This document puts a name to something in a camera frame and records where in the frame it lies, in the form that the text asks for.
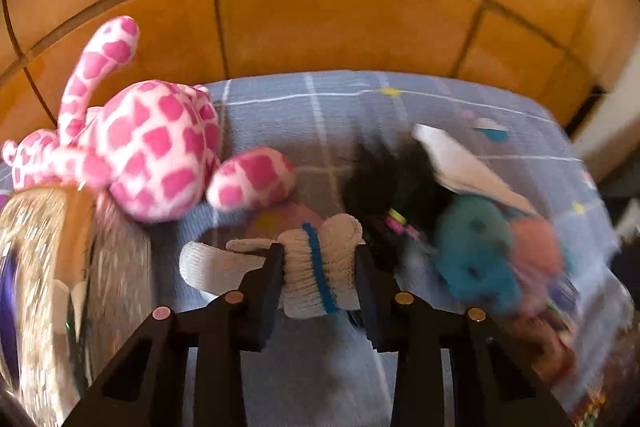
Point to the pink spotted giraffe plush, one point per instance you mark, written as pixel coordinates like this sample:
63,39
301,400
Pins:
150,142

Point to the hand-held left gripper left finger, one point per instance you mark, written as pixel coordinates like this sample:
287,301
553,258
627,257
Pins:
272,287

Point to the wooden wardrobe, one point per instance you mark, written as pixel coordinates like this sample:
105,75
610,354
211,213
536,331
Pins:
350,7

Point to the grey printed blanket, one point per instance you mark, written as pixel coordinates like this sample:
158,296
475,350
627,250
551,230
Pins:
320,127

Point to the black furry cloth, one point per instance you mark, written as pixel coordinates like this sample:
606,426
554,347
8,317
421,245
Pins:
395,187

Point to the teal plush doll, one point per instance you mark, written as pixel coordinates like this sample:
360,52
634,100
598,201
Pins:
475,257

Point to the brown scrunchie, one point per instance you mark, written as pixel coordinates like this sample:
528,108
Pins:
545,342

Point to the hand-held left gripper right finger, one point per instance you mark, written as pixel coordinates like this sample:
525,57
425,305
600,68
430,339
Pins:
367,302

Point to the gold glitter tissue box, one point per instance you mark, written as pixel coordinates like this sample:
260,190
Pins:
40,257

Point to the white sock with blue stripe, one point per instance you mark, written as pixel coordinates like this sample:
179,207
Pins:
305,277

